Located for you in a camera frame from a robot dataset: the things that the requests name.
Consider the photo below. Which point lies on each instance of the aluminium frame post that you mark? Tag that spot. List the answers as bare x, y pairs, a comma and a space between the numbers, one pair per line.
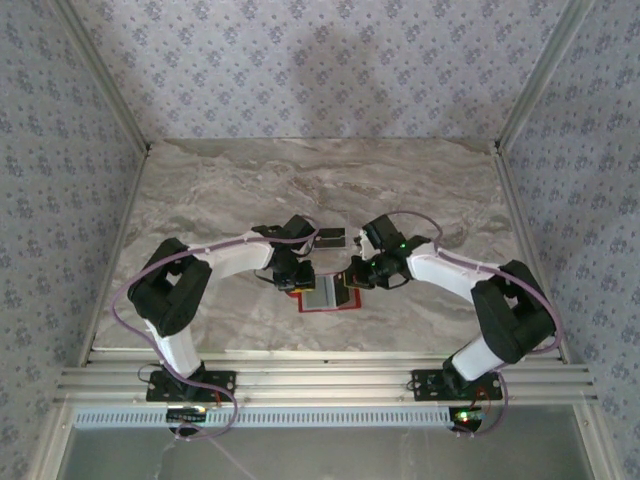
542, 70
102, 70

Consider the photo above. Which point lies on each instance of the aluminium table side rail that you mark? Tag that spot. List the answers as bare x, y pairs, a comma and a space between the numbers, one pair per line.
522, 215
119, 245

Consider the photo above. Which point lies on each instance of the black circuit board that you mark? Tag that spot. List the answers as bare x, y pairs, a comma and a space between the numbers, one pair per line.
187, 415

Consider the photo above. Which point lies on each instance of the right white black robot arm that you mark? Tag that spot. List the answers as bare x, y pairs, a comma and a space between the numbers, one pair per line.
510, 310

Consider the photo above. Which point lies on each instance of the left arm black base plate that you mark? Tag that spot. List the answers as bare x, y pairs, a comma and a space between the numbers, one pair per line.
220, 387

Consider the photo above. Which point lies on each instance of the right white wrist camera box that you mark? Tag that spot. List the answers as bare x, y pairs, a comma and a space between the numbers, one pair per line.
366, 243

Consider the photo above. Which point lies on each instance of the black card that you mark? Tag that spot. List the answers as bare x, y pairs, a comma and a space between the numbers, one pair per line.
330, 234

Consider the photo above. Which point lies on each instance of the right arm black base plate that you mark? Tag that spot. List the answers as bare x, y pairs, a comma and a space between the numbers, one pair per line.
425, 385

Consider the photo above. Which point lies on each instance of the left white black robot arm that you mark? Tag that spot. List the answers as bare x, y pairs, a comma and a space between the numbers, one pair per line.
170, 300

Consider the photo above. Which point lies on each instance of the red card holder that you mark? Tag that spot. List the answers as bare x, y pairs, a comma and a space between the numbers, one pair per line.
320, 295

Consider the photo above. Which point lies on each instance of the circuit board with lights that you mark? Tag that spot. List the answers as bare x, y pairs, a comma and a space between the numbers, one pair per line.
467, 419

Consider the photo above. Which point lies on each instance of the aluminium rail beam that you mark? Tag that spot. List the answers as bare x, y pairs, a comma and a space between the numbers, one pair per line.
325, 380

